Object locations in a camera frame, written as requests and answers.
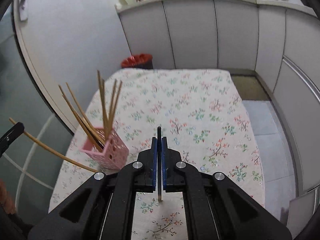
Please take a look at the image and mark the pink perforated utensil holder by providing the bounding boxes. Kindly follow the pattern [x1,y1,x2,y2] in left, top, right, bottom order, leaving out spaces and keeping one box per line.
[80,129,129,170]

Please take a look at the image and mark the black chopstick with metal band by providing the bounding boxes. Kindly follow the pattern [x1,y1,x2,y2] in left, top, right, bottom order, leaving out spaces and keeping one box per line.
[157,126,162,203]

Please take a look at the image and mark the person's left hand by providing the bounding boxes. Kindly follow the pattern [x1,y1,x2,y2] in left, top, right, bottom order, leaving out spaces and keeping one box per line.
[0,180,16,215]

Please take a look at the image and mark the glass sliding door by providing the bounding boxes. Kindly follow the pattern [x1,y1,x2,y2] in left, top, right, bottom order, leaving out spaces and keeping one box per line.
[1,5,73,224]

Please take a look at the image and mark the red-lined trash bin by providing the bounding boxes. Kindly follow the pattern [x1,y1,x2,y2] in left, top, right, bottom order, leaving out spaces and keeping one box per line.
[121,54,153,69]

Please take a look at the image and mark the green floor mat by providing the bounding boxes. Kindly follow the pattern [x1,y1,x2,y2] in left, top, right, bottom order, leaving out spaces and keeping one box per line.
[231,75,270,101]

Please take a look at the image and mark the white lower cabinets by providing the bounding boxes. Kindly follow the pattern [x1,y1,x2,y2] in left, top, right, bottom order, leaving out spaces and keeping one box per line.
[116,0,319,236]

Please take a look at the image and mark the grey door handle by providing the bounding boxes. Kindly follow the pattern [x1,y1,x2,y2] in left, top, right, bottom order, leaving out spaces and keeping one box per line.
[16,0,28,22]

